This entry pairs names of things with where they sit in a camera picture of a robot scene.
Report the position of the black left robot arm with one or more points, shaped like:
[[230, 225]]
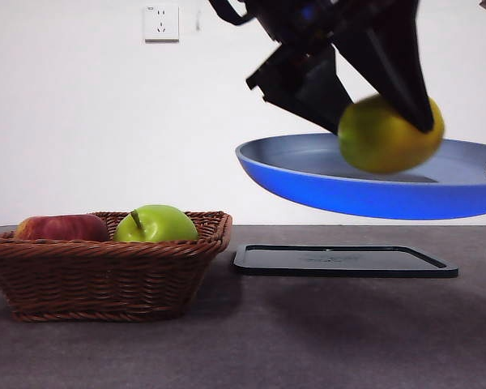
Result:
[[283, 16]]

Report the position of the green apple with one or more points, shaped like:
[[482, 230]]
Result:
[[162, 227]]

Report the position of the yellow lemon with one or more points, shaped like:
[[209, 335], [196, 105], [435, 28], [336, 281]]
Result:
[[384, 142]]

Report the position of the black flat tray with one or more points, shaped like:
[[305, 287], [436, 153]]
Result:
[[340, 263]]

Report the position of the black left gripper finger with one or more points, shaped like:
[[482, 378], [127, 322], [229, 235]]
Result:
[[397, 69], [303, 89]]

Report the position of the red apple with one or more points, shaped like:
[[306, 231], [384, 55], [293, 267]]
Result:
[[60, 229]]

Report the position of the blue round plate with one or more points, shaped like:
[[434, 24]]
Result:
[[348, 194]]

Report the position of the white wall socket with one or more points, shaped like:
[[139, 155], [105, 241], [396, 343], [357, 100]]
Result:
[[161, 23]]

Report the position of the brown wicker basket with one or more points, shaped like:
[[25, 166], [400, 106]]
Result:
[[97, 279]]

